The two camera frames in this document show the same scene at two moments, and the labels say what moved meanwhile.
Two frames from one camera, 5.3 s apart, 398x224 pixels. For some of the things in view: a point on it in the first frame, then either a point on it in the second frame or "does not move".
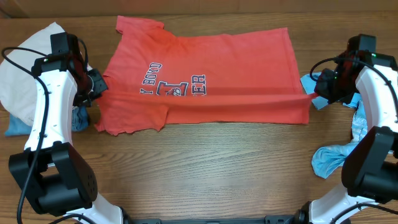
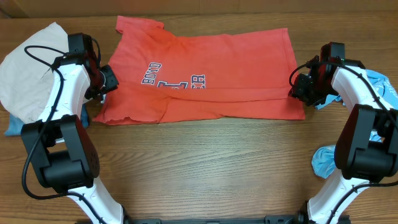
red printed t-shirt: [165, 78] does not move
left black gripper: [101, 86] to [112, 81]
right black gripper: [321, 88] to [298, 92]
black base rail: [268, 219] does not move
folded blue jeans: [79, 122] does not move
